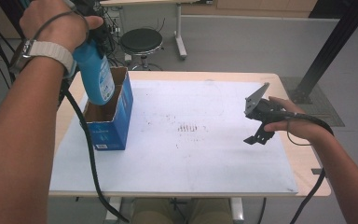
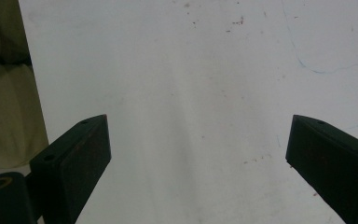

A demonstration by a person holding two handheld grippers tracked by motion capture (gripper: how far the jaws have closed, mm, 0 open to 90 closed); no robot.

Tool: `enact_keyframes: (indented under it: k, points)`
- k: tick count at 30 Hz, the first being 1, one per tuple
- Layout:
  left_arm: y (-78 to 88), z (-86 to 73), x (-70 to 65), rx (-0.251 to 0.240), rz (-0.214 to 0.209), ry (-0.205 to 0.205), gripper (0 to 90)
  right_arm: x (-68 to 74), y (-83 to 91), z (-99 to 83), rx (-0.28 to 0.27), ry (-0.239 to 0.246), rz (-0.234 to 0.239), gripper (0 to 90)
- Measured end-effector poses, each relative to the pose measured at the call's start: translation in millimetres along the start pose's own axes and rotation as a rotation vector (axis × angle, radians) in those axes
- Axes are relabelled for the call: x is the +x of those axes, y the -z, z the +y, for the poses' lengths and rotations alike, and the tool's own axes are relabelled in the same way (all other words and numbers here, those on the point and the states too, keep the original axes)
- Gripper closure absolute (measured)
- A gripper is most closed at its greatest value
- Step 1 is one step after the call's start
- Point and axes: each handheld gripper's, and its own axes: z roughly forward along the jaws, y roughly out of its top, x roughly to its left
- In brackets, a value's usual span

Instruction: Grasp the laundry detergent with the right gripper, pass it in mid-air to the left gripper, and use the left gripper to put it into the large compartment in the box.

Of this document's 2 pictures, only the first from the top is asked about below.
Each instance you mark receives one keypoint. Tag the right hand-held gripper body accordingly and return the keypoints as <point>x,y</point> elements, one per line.
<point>261,110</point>

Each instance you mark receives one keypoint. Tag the black round stool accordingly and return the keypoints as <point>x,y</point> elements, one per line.
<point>141,40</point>

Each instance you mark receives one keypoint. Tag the white table leg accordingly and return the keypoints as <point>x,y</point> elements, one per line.
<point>236,211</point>
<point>113,208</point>

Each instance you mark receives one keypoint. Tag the blue cardboard box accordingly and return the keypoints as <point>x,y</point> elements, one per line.
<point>112,133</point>

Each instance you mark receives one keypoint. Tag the person's khaki trousers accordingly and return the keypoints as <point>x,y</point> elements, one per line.
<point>155,213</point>

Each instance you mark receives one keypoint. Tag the person's right hand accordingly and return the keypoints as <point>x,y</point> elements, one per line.
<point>304,129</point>

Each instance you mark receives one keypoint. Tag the wristwatch with white band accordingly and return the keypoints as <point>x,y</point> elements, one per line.
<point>49,51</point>

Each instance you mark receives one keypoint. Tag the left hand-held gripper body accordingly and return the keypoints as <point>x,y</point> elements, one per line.
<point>88,7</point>

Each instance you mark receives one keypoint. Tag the grey computer tower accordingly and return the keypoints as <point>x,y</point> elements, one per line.
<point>111,31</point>

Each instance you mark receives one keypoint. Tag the white table mat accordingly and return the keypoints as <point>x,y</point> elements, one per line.
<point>174,161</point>

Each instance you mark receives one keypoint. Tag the person's left hand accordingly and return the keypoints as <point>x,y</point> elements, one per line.
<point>52,25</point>

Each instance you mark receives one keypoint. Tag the blue bottle with white cap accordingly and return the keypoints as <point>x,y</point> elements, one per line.
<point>94,74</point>

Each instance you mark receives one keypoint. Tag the black metal frame post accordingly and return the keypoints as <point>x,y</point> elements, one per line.
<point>11,12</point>
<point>332,46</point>

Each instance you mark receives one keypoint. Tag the white desk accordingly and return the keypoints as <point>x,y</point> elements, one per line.
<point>178,31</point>

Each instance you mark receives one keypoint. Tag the black tape strip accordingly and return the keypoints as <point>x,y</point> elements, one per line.
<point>316,171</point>

